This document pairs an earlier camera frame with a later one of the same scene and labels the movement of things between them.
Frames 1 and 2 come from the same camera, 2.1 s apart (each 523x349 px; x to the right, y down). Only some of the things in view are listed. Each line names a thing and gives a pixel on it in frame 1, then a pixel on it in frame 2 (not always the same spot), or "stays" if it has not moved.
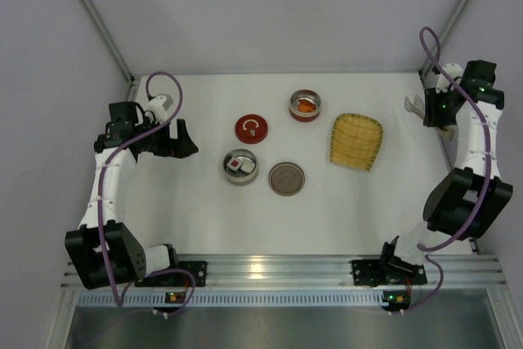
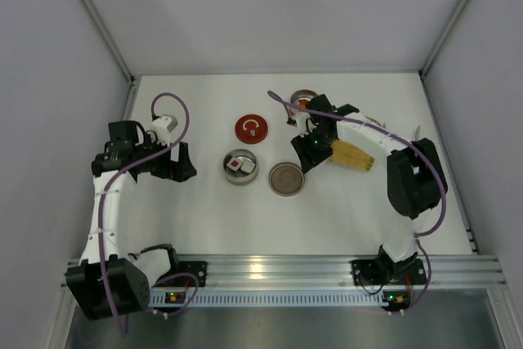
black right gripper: [430, 108] -> [307, 153]
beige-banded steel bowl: [239, 177] stays
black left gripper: [173, 139] -> [180, 162]
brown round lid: [287, 179] stays
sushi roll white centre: [248, 167] stays
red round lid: [252, 128] stays
